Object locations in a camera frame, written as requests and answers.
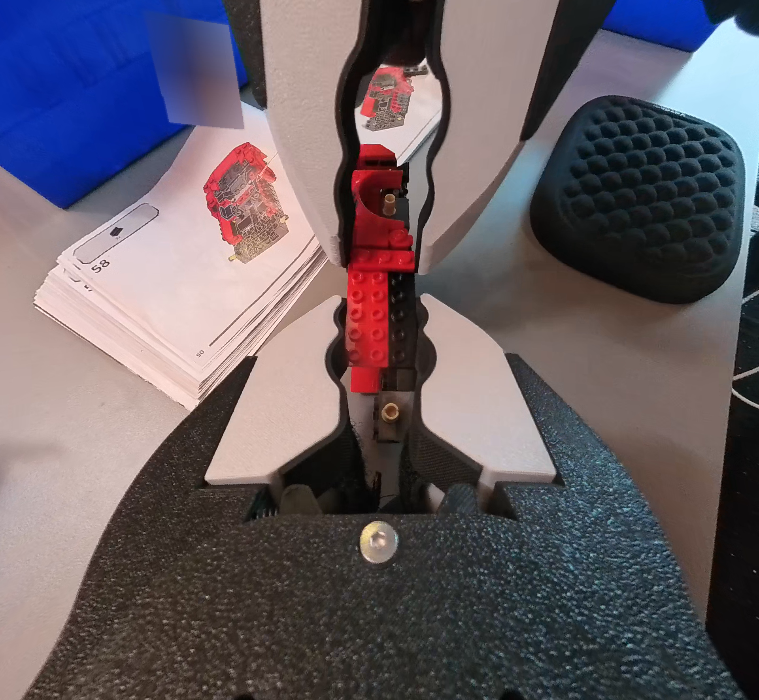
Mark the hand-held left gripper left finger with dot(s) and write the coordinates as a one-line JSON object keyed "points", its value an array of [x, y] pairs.
{"points": [[278, 409]]}

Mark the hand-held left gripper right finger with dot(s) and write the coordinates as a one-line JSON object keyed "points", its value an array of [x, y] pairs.
{"points": [[480, 409]]}

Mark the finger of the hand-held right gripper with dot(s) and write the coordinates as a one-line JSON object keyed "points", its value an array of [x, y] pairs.
{"points": [[492, 89], [302, 89]]}

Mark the red and black brick assembly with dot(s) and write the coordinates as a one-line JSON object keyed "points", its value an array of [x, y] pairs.
{"points": [[367, 309]]}

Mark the blue plastic bin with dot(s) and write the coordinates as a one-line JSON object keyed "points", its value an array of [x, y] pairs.
{"points": [[71, 89], [664, 18]]}

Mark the white instruction booklet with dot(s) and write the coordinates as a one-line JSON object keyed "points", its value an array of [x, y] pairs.
{"points": [[178, 285]]}

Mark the black textured wrist rest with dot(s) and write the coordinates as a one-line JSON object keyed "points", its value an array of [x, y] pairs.
{"points": [[640, 196]]}

